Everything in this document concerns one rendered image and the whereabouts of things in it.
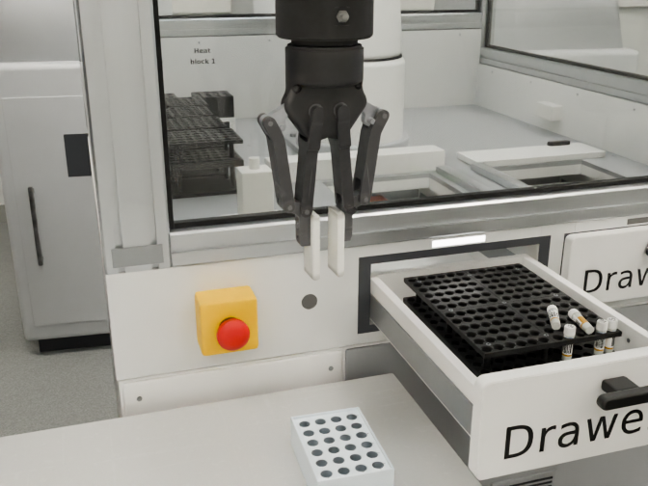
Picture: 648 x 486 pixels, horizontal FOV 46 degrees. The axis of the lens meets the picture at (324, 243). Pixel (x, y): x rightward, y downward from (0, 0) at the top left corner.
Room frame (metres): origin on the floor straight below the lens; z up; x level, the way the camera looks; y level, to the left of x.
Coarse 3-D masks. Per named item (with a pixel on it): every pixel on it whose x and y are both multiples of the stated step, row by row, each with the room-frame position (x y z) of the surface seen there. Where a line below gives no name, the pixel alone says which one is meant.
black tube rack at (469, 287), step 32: (416, 288) 0.91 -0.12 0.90; (448, 288) 0.91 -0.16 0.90; (480, 288) 0.92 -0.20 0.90; (512, 288) 0.91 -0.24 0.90; (544, 288) 0.91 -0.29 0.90; (448, 320) 0.82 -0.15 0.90; (480, 320) 0.82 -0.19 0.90; (512, 320) 0.82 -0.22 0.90; (544, 320) 0.82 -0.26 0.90; (544, 352) 0.78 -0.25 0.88; (576, 352) 0.79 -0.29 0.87
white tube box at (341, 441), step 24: (312, 432) 0.75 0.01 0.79; (336, 432) 0.74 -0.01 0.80; (360, 432) 0.75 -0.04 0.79; (312, 456) 0.70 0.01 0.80; (336, 456) 0.70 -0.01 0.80; (360, 456) 0.70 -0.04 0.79; (384, 456) 0.70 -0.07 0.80; (312, 480) 0.67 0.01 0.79; (336, 480) 0.66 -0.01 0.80; (360, 480) 0.66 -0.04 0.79; (384, 480) 0.67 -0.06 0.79
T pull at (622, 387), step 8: (624, 376) 0.67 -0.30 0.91; (608, 384) 0.66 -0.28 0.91; (616, 384) 0.65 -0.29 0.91; (624, 384) 0.65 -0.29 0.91; (632, 384) 0.65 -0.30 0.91; (608, 392) 0.64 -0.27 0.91; (616, 392) 0.64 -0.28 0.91; (624, 392) 0.64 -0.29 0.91; (632, 392) 0.64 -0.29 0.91; (640, 392) 0.64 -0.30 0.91; (600, 400) 0.63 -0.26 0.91; (608, 400) 0.63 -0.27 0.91; (616, 400) 0.63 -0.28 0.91; (624, 400) 0.63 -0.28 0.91; (632, 400) 0.63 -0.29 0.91; (640, 400) 0.64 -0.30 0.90; (608, 408) 0.63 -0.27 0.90; (616, 408) 0.63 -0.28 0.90
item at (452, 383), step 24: (456, 264) 1.01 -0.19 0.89; (480, 264) 1.02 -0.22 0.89; (504, 264) 1.03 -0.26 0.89; (528, 264) 1.02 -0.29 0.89; (384, 288) 0.93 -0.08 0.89; (408, 288) 0.99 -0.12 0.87; (576, 288) 0.93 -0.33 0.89; (384, 312) 0.90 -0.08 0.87; (408, 312) 0.85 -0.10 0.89; (600, 312) 0.87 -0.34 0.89; (408, 336) 0.83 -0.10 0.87; (432, 336) 0.79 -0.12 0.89; (624, 336) 0.82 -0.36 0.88; (408, 360) 0.83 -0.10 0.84; (432, 360) 0.77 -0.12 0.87; (456, 360) 0.73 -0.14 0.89; (432, 384) 0.76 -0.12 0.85; (456, 384) 0.71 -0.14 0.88; (456, 408) 0.71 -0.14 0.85
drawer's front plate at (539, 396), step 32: (640, 352) 0.69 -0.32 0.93; (480, 384) 0.63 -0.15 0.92; (512, 384) 0.64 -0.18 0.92; (544, 384) 0.65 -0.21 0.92; (576, 384) 0.66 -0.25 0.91; (640, 384) 0.68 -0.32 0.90; (480, 416) 0.63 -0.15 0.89; (512, 416) 0.64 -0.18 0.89; (544, 416) 0.65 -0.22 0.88; (576, 416) 0.66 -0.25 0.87; (608, 416) 0.67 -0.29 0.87; (480, 448) 0.63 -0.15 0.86; (512, 448) 0.64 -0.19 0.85; (544, 448) 0.65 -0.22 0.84; (576, 448) 0.66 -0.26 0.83; (608, 448) 0.67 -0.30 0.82
